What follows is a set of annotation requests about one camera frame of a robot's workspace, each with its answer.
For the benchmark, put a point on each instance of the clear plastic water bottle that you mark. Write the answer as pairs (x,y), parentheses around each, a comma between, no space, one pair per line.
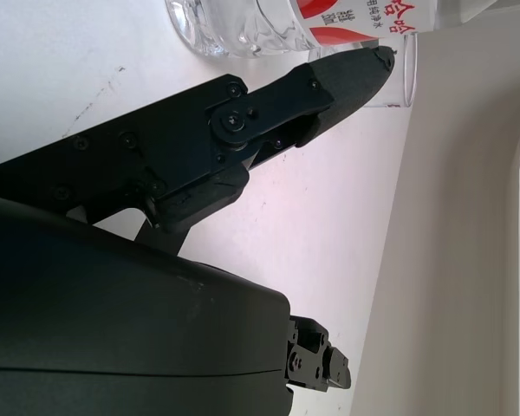
(260,21)

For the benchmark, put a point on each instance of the clear plastic cup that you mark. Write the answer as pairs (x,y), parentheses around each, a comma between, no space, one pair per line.
(401,73)

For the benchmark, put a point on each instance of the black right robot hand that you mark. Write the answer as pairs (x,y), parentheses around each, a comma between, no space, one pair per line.
(112,303)

